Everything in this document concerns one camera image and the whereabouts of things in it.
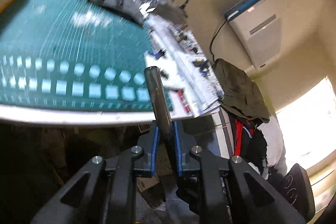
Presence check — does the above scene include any green cutting mat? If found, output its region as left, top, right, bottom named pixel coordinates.
left=1, top=0, right=152, bottom=112

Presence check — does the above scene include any white wall air conditioner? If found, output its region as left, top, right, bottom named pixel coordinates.
left=224, top=0, right=282, bottom=69

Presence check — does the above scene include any dark grey cloth pouch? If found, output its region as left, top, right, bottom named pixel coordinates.
left=88, top=0, right=145, bottom=26

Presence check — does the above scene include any black marker pen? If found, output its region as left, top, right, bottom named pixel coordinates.
left=144, top=66, right=178, bottom=177

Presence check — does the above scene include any model kit instruction manual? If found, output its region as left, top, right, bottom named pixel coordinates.
left=143, top=15, right=224, bottom=119

